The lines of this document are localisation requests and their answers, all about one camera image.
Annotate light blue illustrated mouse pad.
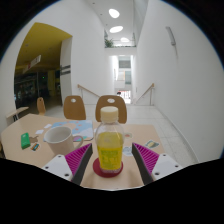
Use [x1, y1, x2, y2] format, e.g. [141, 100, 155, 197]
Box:
[49, 119, 95, 143]

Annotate green potted plant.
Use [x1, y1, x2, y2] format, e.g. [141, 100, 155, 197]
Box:
[104, 37, 115, 49]

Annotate yellow and blue sticker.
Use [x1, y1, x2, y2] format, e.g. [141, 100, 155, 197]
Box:
[147, 139, 160, 150]

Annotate round ceiling lights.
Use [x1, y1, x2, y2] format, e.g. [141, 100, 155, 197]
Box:
[108, 8, 131, 44]

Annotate white hanging sign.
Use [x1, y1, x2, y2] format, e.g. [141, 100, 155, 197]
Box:
[22, 54, 42, 74]

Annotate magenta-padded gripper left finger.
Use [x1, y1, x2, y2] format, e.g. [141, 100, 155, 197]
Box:
[41, 143, 95, 186]

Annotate white cup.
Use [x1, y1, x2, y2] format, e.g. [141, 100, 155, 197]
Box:
[43, 125, 85, 157]

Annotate flat round red coaster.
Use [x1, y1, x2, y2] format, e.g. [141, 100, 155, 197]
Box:
[92, 157, 124, 179]

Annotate wooden chair with oval hole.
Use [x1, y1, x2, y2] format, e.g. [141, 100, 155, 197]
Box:
[36, 96, 47, 116]
[63, 95, 87, 121]
[95, 94, 128, 125]

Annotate clear bottle with yellow drink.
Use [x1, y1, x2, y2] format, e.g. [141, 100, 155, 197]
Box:
[94, 106, 125, 176]

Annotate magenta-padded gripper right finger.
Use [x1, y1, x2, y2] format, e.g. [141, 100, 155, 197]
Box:
[131, 142, 184, 186]

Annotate wooden stair handrail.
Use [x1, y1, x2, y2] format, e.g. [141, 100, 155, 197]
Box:
[134, 82, 156, 106]
[77, 83, 101, 100]

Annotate dark wall sign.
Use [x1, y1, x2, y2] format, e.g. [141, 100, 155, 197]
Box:
[60, 64, 72, 76]

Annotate small wooden side table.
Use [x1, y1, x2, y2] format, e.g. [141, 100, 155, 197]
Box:
[5, 106, 30, 124]

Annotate small green box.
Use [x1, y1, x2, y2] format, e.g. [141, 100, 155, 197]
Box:
[20, 132, 31, 150]

